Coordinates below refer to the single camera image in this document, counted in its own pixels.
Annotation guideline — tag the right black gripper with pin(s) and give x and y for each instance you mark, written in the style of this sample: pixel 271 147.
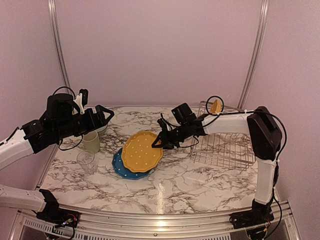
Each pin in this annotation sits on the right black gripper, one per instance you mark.
pixel 166 143

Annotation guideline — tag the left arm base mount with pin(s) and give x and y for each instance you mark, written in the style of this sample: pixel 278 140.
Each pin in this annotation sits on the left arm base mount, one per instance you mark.
pixel 60 217

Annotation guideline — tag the right aluminium frame post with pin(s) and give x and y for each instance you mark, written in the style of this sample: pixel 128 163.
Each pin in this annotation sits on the right aluminium frame post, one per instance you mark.
pixel 258 42

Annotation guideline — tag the blue polka dot plate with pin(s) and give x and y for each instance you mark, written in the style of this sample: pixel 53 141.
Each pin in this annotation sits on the blue polka dot plate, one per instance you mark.
pixel 121 170

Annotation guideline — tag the pale green mug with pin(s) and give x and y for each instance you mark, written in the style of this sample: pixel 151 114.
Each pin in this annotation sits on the pale green mug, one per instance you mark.
pixel 91 142

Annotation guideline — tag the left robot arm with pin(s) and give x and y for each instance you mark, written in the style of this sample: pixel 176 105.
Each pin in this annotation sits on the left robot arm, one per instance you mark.
pixel 65 116

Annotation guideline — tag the front aluminium rail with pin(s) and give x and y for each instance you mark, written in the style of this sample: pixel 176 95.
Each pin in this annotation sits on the front aluminium rail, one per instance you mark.
pixel 107 225

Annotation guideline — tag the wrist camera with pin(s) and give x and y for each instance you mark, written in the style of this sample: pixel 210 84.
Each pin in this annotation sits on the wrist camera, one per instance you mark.
pixel 164 124
pixel 81 100

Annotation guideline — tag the white green bowl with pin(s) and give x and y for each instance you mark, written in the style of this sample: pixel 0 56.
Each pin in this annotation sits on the white green bowl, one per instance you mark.
pixel 102 130

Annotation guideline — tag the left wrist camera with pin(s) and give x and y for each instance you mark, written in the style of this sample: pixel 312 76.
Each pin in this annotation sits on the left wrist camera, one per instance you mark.
pixel 81 100

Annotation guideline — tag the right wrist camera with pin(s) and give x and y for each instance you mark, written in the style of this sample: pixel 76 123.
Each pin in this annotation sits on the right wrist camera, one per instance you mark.
pixel 164 124

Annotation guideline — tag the yellow plate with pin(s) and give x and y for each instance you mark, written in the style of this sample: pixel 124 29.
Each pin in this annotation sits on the yellow plate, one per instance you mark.
pixel 138 155
pixel 216 107

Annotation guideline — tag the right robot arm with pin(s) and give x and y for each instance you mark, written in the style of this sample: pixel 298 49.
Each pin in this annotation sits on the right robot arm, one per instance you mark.
pixel 262 128

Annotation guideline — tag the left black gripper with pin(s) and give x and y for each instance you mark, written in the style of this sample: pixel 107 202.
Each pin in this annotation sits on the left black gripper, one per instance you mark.
pixel 94 123

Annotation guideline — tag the wire dish rack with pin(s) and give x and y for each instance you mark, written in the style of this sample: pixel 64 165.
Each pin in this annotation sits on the wire dish rack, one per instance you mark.
pixel 225 150

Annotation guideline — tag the clear drinking glass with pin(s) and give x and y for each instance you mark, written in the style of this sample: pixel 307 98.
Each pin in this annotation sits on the clear drinking glass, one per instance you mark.
pixel 86 159

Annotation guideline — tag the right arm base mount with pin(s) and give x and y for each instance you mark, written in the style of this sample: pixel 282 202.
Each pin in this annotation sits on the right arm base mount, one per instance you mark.
pixel 249 218

